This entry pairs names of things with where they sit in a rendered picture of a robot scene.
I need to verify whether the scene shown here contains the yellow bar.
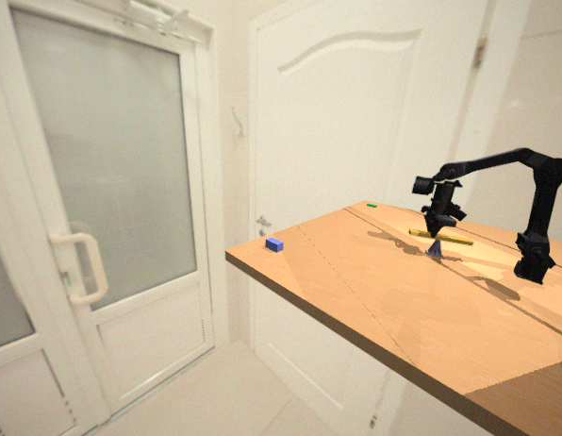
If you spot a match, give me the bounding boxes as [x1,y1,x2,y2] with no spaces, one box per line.
[408,229,474,245]

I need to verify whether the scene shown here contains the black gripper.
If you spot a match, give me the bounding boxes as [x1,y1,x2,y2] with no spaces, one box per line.
[421,196,457,238]

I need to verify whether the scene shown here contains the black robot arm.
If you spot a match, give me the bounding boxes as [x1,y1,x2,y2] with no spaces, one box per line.
[412,148,562,284]

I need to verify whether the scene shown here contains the blue rectangular block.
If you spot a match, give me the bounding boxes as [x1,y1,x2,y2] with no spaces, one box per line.
[265,237,284,253]

